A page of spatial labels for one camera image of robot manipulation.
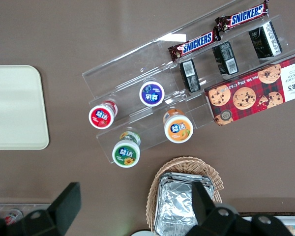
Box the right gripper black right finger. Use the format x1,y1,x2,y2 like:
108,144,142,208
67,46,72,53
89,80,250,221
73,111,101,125
186,181,239,236

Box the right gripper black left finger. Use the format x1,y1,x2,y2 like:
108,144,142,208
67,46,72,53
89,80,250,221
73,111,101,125
22,181,82,236

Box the oval tan wicker basket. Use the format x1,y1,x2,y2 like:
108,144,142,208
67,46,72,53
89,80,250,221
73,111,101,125
145,155,223,233

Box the beige plastic tray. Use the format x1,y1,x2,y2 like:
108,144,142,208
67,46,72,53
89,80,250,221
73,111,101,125
0,64,50,151

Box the stacked aluminium foil trays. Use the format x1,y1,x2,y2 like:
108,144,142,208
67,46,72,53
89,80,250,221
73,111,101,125
153,172,215,236

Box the clear acrylic bottle rack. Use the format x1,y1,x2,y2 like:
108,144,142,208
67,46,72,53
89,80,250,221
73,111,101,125
0,202,53,221

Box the red cola bottle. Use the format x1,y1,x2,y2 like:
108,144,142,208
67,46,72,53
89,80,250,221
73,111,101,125
3,208,24,226

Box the green lid gum bottle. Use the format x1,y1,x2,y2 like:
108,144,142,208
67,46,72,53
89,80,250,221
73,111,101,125
112,131,142,169

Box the orange lid gum bottle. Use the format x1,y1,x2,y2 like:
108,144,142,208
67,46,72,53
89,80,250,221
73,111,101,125
162,109,194,144

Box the red lid gum bottle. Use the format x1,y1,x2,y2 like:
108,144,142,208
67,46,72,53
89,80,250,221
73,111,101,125
88,99,119,130

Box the red tartan cookie box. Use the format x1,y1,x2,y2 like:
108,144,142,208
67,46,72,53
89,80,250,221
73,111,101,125
204,52,295,127

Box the blue lid gum bottle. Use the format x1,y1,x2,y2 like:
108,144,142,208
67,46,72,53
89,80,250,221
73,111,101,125
138,81,166,107

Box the small black carton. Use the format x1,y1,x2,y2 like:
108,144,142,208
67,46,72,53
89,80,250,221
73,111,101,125
248,20,284,60
211,41,239,76
179,59,201,94

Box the clear acrylic tiered stand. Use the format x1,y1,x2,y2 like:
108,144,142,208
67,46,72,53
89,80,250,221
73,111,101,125
81,0,295,165

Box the Snickers chocolate bar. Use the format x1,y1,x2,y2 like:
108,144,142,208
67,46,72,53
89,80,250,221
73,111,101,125
214,0,270,33
167,29,222,62

